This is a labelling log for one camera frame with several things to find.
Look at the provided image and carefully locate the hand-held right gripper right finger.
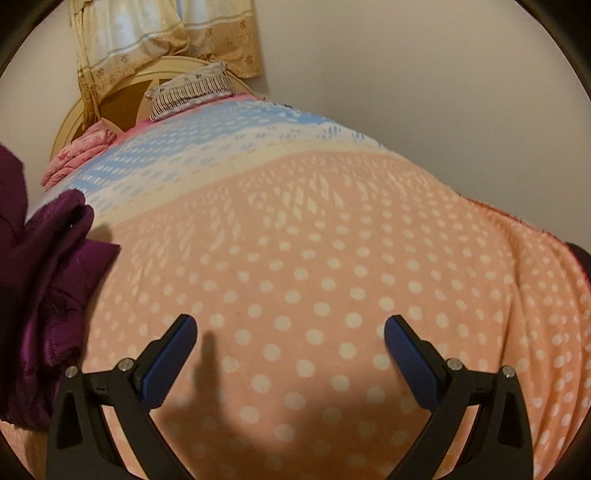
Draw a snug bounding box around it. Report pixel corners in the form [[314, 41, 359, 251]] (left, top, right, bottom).
[[384, 315, 541, 480]]

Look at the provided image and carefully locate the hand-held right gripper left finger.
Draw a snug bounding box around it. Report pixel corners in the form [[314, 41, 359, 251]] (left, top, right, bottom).
[[45, 314, 199, 480]]

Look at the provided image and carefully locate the purple puffer jacket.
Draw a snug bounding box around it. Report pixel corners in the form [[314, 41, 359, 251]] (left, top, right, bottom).
[[0, 144, 122, 432]]

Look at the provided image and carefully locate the peach polka dot blanket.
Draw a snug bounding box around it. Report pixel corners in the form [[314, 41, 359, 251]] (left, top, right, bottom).
[[0, 95, 591, 480]]

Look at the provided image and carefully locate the pink floral quilt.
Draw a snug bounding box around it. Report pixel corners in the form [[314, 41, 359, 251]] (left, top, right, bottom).
[[41, 122, 117, 188]]

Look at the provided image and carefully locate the beige wooden headboard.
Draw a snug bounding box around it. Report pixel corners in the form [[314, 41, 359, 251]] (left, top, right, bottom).
[[51, 58, 267, 163]]

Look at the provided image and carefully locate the striped pillow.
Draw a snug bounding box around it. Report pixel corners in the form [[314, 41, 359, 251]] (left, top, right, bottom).
[[144, 62, 234, 122]]

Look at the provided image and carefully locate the beige floral curtain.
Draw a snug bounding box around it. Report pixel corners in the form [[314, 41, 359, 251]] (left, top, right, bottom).
[[69, 0, 264, 126]]

